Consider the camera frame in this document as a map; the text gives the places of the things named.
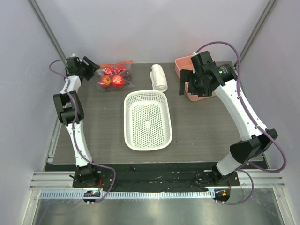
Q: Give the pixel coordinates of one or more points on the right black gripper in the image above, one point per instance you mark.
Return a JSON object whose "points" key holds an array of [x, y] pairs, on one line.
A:
{"points": [[195, 85]]}

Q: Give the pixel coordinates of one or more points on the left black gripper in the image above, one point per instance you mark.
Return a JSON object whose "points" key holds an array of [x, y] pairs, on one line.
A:
{"points": [[92, 67]]}

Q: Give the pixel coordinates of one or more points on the clear zip top bag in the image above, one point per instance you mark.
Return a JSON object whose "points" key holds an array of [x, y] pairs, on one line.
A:
{"points": [[127, 75]]}

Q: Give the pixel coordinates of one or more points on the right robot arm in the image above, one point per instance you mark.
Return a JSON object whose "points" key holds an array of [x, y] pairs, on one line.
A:
{"points": [[255, 136]]}

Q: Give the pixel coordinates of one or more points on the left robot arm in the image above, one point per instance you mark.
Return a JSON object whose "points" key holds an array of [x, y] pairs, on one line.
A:
{"points": [[71, 114]]}

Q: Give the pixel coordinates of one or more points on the red fake apple right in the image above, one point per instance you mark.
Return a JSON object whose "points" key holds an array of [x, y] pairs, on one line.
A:
{"points": [[118, 82]]}

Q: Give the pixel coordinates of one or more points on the pink compartment organizer tray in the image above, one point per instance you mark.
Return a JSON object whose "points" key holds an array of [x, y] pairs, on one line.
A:
{"points": [[186, 63]]}

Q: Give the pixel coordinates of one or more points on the rolled white towel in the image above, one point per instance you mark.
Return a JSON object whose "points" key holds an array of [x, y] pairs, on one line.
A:
{"points": [[158, 78]]}

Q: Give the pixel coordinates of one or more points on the white perforated plastic basket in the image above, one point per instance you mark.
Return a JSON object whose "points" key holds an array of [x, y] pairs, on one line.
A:
{"points": [[147, 121]]}

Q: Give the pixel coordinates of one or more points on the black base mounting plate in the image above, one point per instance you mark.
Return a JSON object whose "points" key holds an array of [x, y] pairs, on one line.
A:
{"points": [[149, 177]]}

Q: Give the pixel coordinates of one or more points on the white slotted cable duct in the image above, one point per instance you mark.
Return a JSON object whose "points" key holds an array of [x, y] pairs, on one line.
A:
{"points": [[89, 195]]}

